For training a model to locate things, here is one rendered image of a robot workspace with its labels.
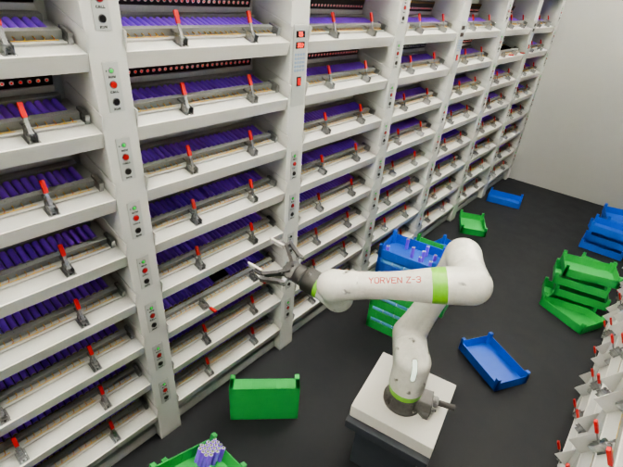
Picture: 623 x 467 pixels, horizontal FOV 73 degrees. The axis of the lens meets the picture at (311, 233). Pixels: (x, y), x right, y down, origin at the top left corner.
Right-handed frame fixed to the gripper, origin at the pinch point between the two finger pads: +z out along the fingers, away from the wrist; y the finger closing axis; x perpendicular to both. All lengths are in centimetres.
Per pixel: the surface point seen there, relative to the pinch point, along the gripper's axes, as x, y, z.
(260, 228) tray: -12.7, 14.7, 15.1
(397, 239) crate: -61, 72, -27
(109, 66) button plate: 77, -8, 26
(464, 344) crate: -93, 51, -82
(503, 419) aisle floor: -81, 21, -111
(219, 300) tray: -19.3, -20.1, 10.9
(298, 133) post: 20, 44, 12
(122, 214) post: 41, -28, 21
